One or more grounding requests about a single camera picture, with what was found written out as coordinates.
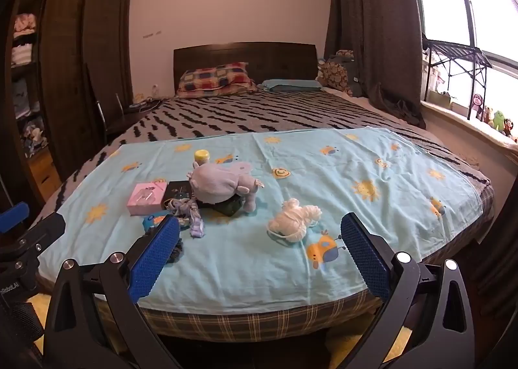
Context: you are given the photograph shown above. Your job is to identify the black metal rack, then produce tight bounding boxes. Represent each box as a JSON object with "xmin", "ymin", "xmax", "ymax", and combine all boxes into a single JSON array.
[{"xmin": 421, "ymin": 39, "xmax": 492, "ymax": 121}]

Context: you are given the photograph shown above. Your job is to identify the pink folded clothes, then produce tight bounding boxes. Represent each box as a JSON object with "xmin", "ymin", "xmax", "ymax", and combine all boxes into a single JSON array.
[{"xmin": 14, "ymin": 13, "xmax": 38, "ymax": 36}]

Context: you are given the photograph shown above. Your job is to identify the plaid mattress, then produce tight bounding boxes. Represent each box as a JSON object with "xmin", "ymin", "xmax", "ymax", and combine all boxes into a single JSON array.
[{"xmin": 97, "ymin": 292, "xmax": 385, "ymax": 339}]

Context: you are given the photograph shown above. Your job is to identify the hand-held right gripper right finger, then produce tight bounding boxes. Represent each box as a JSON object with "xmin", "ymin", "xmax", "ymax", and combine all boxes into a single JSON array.
[{"xmin": 340, "ymin": 213, "xmax": 476, "ymax": 369}]

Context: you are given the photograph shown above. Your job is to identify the white folded clothes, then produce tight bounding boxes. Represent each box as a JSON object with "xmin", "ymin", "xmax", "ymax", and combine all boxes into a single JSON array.
[{"xmin": 11, "ymin": 43, "xmax": 35, "ymax": 66}]

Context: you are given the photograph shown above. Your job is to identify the dark nightstand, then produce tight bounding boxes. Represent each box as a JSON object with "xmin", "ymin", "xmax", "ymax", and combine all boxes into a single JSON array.
[{"xmin": 107, "ymin": 98, "xmax": 166, "ymax": 139}]

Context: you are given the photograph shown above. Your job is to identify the blue striped cloth strip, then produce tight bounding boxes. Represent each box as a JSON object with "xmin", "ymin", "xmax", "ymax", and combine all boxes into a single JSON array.
[{"xmin": 168, "ymin": 198, "xmax": 206, "ymax": 239}]

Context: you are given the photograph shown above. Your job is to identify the light blue printed sheet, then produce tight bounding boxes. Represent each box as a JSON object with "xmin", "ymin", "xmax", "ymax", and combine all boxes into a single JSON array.
[{"xmin": 36, "ymin": 126, "xmax": 484, "ymax": 315}]

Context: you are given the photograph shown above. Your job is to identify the dark green object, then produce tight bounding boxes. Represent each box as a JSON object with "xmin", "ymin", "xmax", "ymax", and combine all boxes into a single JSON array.
[{"xmin": 208, "ymin": 195, "xmax": 249, "ymax": 217}]

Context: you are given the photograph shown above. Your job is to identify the dark wooden wardrobe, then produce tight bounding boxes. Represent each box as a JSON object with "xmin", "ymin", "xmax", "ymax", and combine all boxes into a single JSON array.
[{"xmin": 0, "ymin": 0, "xmax": 134, "ymax": 208}]

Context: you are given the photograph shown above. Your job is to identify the black box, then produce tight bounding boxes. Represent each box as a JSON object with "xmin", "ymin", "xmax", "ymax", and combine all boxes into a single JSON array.
[{"xmin": 161, "ymin": 181, "xmax": 195, "ymax": 210}]

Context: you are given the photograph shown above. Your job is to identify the metal chair frame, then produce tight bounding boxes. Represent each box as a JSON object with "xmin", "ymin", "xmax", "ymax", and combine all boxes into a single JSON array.
[{"xmin": 95, "ymin": 94, "xmax": 124, "ymax": 139}]

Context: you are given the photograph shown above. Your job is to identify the zebra striped blanket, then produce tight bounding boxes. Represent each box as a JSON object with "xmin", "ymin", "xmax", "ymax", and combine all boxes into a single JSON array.
[{"xmin": 36, "ymin": 92, "xmax": 490, "ymax": 208}]

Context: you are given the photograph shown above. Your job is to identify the pink box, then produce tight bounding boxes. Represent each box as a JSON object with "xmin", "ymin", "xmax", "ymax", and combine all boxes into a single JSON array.
[{"xmin": 127, "ymin": 181, "xmax": 167, "ymax": 217}]

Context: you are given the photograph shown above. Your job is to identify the colourful checked pillow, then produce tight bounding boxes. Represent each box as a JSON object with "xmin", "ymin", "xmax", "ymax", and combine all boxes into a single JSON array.
[{"xmin": 177, "ymin": 62, "xmax": 257, "ymax": 98}]

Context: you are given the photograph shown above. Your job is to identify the brown patterned cushion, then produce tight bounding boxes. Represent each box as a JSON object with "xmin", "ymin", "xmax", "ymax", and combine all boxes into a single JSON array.
[{"xmin": 316, "ymin": 49, "xmax": 365, "ymax": 96}]

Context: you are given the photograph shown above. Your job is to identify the brown curtain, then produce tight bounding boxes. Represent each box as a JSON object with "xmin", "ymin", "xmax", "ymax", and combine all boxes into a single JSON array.
[{"xmin": 324, "ymin": 0, "xmax": 425, "ymax": 129}]

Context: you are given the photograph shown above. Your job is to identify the window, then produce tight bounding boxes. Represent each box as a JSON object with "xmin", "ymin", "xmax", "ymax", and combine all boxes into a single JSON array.
[{"xmin": 411, "ymin": 0, "xmax": 518, "ymax": 139}]

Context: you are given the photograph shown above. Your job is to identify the yellow fluffy rug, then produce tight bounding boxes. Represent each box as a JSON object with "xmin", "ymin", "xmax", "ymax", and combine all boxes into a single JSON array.
[{"xmin": 24, "ymin": 292, "xmax": 413, "ymax": 369}]

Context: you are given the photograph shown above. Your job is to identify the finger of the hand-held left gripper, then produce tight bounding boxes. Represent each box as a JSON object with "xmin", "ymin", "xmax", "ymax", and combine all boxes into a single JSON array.
[
  {"xmin": 12, "ymin": 213, "xmax": 66, "ymax": 273},
  {"xmin": 0, "ymin": 202, "xmax": 30, "ymax": 234}
]

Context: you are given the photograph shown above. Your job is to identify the teal pillow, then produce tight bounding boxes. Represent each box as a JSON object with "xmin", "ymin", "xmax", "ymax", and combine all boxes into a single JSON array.
[{"xmin": 257, "ymin": 78, "xmax": 322, "ymax": 93}]

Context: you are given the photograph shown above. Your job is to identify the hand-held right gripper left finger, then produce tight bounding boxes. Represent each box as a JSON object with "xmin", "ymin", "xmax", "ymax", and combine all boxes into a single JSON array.
[{"xmin": 42, "ymin": 215, "xmax": 183, "ymax": 369}]

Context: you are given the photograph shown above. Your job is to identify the blue wet wipe packet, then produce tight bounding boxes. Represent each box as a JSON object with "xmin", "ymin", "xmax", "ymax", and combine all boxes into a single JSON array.
[{"xmin": 141, "ymin": 213, "xmax": 171, "ymax": 234}]

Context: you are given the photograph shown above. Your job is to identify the white plush toy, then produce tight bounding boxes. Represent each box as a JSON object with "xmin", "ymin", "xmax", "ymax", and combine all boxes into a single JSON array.
[{"xmin": 267, "ymin": 198, "xmax": 323, "ymax": 246}]

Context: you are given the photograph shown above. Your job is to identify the blue folded clothes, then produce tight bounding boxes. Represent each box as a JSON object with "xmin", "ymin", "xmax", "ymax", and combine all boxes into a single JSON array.
[{"xmin": 12, "ymin": 82, "xmax": 41, "ymax": 119}]

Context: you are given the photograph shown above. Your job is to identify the dark wooden headboard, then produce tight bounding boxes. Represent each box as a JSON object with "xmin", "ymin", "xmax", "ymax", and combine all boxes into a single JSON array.
[{"xmin": 173, "ymin": 42, "xmax": 318, "ymax": 96}]

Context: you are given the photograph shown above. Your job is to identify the blue plush toy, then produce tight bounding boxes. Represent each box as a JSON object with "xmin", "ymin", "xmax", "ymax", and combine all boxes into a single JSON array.
[{"xmin": 188, "ymin": 161, "xmax": 264, "ymax": 214}]

